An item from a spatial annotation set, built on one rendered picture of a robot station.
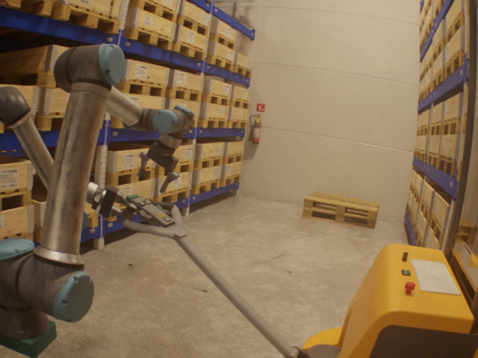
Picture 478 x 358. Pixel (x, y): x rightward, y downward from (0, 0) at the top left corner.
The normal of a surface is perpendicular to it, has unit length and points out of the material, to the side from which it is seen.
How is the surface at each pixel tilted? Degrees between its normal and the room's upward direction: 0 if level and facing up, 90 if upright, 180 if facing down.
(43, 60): 90
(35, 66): 90
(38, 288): 74
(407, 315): 90
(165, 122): 92
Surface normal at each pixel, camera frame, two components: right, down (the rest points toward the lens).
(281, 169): -0.37, 0.11
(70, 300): 0.94, 0.22
